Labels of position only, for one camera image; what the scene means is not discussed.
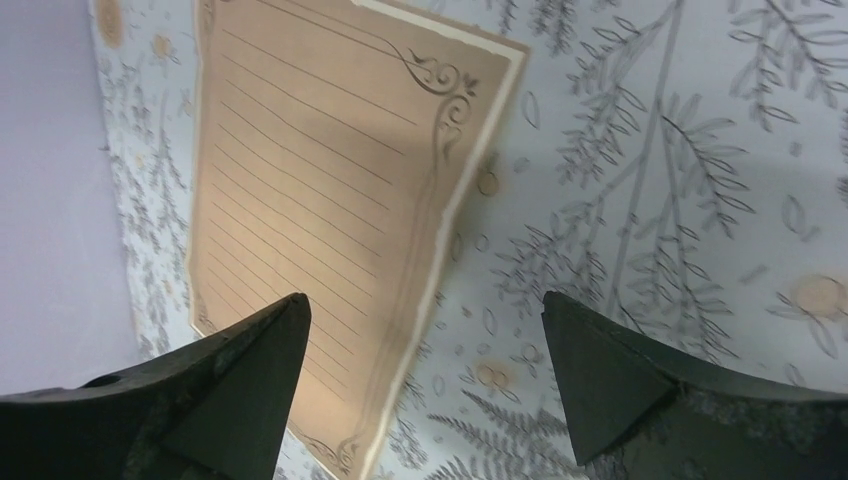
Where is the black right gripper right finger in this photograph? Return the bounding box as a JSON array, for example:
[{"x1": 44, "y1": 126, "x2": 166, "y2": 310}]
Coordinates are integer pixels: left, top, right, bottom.
[{"x1": 542, "y1": 292, "x2": 847, "y2": 480}]

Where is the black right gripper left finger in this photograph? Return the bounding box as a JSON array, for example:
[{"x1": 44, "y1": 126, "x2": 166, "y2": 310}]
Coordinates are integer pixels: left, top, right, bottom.
[{"x1": 1, "y1": 293, "x2": 311, "y2": 479}]

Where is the floral patterned table mat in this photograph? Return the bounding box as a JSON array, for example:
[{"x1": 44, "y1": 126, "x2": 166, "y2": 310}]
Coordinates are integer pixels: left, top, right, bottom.
[{"x1": 89, "y1": 0, "x2": 848, "y2": 480}]

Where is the tan lined letter paper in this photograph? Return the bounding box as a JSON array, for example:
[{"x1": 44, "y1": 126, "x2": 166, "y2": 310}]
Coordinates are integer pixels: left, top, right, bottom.
[{"x1": 187, "y1": 1, "x2": 530, "y2": 479}]

